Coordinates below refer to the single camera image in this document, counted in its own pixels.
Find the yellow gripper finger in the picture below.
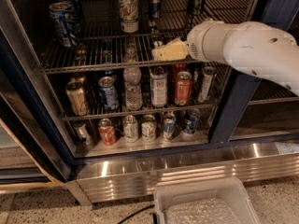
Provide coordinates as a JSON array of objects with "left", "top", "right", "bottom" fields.
[{"left": 151, "top": 37, "right": 188, "bottom": 61}]

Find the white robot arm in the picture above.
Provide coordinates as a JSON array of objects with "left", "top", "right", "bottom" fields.
[{"left": 151, "top": 20, "right": 299, "bottom": 95}]

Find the orange soda can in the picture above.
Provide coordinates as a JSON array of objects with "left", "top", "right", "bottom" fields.
[{"left": 175, "top": 71, "right": 192, "bottom": 105}]

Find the slim silver red can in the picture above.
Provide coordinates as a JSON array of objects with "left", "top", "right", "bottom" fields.
[{"left": 197, "top": 66, "right": 216, "bottom": 103}]

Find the slim blue tall can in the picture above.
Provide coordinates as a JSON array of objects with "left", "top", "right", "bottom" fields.
[{"left": 149, "top": 0, "right": 161, "bottom": 20}]

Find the white green soda can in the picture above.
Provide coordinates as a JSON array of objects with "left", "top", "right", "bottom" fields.
[{"left": 119, "top": 0, "right": 138, "bottom": 34}]

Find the blue can bottom right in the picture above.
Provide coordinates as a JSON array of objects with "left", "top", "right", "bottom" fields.
[{"left": 183, "top": 108, "right": 199, "bottom": 134}]

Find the blue silver can bottom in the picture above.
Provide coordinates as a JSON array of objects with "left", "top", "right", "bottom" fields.
[{"left": 163, "top": 112, "right": 177, "bottom": 140}]

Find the stainless steel fridge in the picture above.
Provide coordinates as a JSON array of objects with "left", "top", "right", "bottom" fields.
[{"left": 0, "top": 0, "right": 299, "bottom": 205}]

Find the blue can middle shelf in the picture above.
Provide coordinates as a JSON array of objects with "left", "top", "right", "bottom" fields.
[{"left": 98, "top": 77, "right": 119, "bottom": 111}]

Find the white green can bottom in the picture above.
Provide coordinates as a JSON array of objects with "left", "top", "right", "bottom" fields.
[{"left": 141, "top": 115, "right": 156, "bottom": 142}]

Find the white can bottom shelf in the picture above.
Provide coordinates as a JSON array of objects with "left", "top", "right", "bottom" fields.
[{"left": 122, "top": 115, "right": 138, "bottom": 143}]

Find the gold soda can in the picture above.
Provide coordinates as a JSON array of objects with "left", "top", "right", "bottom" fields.
[{"left": 65, "top": 81, "right": 89, "bottom": 116}]

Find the red can bottom shelf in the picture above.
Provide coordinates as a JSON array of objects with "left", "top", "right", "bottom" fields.
[{"left": 98, "top": 119, "right": 116, "bottom": 146}]

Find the middle blue pepsi can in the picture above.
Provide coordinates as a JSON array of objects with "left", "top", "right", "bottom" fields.
[{"left": 56, "top": 0, "right": 81, "bottom": 34}]

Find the blue pepsi can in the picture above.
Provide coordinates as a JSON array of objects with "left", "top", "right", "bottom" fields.
[
  {"left": 56, "top": 0, "right": 81, "bottom": 34},
  {"left": 50, "top": 2, "right": 78, "bottom": 48}
]

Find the front blue pepsi can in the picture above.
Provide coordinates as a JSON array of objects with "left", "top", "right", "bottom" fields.
[{"left": 50, "top": 2, "right": 78, "bottom": 48}]

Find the silver can bottom left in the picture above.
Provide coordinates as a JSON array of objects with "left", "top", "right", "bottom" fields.
[{"left": 74, "top": 120, "right": 93, "bottom": 146}]

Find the open fridge door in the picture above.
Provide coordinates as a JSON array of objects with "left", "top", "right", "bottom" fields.
[{"left": 0, "top": 31, "right": 73, "bottom": 194}]

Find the clear plastic water bottle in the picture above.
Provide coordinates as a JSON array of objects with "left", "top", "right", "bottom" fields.
[{"left": 123, "top": 66, "right": 142, "bottom": 110}]

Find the clear plastic bin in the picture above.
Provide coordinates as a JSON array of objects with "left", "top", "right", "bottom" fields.
[{"left": 154, "top": 177, "right": 260, "bottom": 224}]

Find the bubble wrap sheet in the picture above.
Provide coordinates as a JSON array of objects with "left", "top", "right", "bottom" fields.
[{"left": 165, "top": 198, "right": 241, "bottom": 224}]

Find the middle wire fridge shelf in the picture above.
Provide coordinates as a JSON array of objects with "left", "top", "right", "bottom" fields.
[{"left": 63, "top": 61, "right": 231, "bottom": 121}]

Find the wire fridge shelf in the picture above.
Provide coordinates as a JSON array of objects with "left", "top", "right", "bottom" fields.
[
  {"left": 40, "top": 0, "right": 250, "bottom": 74},
  {"left": 63, "top": 61, "right": 231, "bottom": 121}
]

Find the top wire fridge shelf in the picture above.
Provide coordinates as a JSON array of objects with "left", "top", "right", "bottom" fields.
[{"left": 40, "top": 0, "right": 250, "bottom": 74}]

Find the black cable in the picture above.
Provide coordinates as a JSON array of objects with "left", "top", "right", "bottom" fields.
[{"left": 116, "top": 204, "right": 156, "bottom": 224}]

